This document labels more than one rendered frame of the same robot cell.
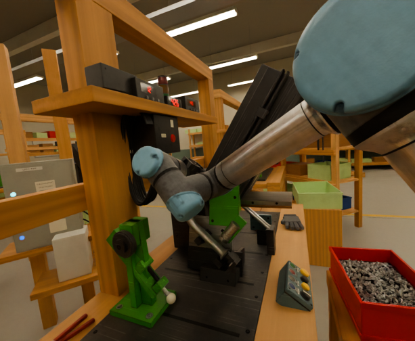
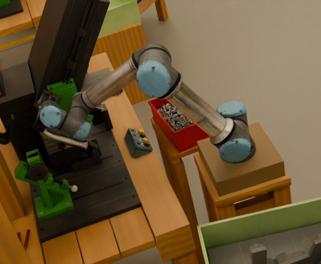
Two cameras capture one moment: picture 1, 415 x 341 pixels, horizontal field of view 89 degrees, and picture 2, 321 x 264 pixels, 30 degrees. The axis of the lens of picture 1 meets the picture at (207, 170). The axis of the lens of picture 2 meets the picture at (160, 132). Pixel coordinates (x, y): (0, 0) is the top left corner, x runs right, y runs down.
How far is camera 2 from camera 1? 1.89 m
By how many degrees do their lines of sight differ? 41
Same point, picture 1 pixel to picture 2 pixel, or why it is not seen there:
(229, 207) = not seen: hidden behind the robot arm
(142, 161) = (51, 119)
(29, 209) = not seen: outside the picture
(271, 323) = (135, 168)
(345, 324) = (170, 149)
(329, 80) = (149, 90)
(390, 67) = (162, 90)
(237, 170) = (101, 99)
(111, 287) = (15, 212)
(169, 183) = (72, 123)
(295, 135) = (131, 79)
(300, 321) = (148, 158)
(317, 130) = not seen: hidden behind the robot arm
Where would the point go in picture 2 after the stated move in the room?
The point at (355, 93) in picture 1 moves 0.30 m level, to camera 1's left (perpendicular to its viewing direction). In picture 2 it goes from (156, 94) to (86, 140)
